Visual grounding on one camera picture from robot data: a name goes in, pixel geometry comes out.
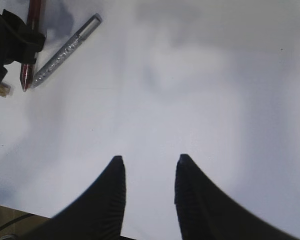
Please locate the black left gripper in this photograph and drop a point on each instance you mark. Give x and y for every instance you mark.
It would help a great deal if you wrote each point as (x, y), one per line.
(20, 42)

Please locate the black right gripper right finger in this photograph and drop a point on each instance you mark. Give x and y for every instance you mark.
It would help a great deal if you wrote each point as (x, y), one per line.
(205, 212)

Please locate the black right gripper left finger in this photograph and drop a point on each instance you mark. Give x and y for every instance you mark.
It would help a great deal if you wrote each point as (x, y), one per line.
(96, 215)

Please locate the gold glitter marker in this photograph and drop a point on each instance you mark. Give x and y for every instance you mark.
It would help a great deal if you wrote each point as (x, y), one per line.
(5, 90)

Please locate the silver glitter marker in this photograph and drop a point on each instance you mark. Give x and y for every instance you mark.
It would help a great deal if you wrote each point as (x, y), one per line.
(72, 44)

